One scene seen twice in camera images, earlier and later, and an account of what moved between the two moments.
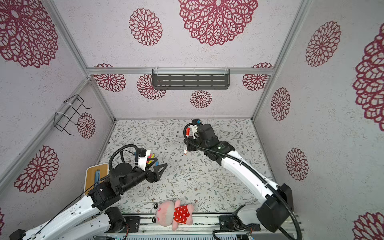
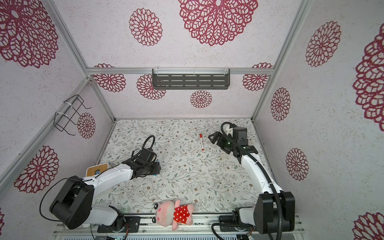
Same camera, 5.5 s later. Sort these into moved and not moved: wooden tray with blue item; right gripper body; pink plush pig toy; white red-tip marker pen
Moved: white red-tip marker pen; right gripper body
Not moved: pink plush pig toy; wooden tray with blue item
